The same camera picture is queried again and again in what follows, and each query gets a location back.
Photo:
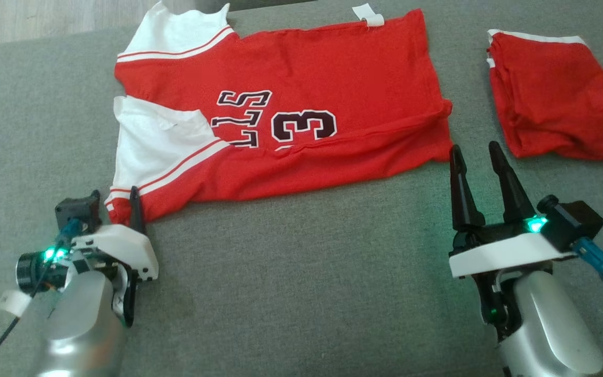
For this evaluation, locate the red shorts with white stripes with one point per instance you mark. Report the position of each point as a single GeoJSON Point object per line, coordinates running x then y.
{"type": "Point", "coordinates": [553, 99]}

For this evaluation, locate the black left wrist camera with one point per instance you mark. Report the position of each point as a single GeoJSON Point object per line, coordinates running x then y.
{"type": "Point", "coordinates": [74, 209]}

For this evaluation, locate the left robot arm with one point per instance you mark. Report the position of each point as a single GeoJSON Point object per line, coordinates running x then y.
{"type": "Point", "coordinates": [81, 324]}

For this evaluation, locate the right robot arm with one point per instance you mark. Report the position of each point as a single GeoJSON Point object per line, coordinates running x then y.
{"type": "Point", "coordinates": [553, 324]}

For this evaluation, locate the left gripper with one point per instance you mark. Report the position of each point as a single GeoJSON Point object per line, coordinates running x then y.
{"type": "Point", "coordinates": [129, 256]}

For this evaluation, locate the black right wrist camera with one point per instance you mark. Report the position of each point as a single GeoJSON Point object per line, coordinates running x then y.
{"type": "Point", "coordinates": [573, 222]}

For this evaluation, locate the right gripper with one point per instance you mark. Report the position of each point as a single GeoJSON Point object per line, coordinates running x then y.
{"type": "Point", "coordinates": [500, 251]}

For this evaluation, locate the white tape label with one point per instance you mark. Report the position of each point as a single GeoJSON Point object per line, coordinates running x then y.
{"type": "Point", "coordinates": [13, 303]}

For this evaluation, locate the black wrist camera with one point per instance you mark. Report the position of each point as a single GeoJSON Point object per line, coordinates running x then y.
{"type": "Point", "coordinates": [74, 209]}
{"type": "Point", "coordinates": [573, 222]}

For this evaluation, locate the red and white basketball jersey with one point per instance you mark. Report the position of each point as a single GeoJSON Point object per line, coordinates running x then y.
{"type": "Point", "coordinates": [306, 78]}

